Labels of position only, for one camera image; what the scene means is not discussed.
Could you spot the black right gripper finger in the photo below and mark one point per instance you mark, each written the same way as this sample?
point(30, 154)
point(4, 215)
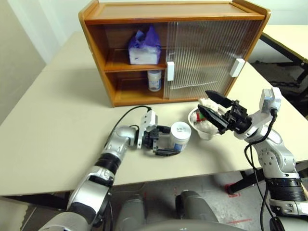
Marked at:
point(214, 116)
point(220, 98)

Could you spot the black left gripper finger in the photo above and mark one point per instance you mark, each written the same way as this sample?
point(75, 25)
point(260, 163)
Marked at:
point(167, 152)
point(165, 129)

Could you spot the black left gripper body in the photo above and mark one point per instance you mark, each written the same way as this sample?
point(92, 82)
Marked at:
point(151, 139)

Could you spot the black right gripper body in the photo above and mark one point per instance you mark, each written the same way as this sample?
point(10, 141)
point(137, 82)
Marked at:
point(238, 118)

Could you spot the white plastic jar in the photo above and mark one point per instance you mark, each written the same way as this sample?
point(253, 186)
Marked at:
point(154, 80)
point(180, 136)

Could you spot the ribbed clear sliding door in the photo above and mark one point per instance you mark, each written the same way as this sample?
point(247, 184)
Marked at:
point(243, 43)
point(190, 60)

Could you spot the purple tissue pack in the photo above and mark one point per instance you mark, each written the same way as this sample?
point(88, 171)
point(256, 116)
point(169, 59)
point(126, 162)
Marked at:
point(144, 51)

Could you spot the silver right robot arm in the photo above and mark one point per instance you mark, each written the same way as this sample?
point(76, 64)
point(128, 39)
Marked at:
point(274, 154)

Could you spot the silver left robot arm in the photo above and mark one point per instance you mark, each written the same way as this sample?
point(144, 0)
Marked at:
point(96, 187)

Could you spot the wooden cabinet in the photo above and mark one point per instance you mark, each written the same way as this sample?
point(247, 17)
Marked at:
point(168, 12)

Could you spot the white plush bear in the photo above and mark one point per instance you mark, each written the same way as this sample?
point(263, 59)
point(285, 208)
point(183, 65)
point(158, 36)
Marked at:
point(209, 125)

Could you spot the metal bowl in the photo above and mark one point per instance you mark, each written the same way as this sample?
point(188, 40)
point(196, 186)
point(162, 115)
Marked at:
point(203, 136)

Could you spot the grey rounded robot leg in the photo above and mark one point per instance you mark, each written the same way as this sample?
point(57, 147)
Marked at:
point(132, 214)
point(195, 207)

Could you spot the black table leg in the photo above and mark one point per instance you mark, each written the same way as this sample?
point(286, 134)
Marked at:
point(36, 201)
point(245, 181)

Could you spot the red tape floor marker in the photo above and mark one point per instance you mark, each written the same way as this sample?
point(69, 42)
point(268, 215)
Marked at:
point(232, 195)

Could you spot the light grey robot torso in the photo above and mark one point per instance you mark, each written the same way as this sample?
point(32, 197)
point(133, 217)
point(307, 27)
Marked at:
point(187, 227)

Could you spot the beige side table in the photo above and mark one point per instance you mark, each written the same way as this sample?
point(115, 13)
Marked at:
point(288, 38)

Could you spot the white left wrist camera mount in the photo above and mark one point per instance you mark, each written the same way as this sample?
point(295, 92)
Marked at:
point(148, 120)

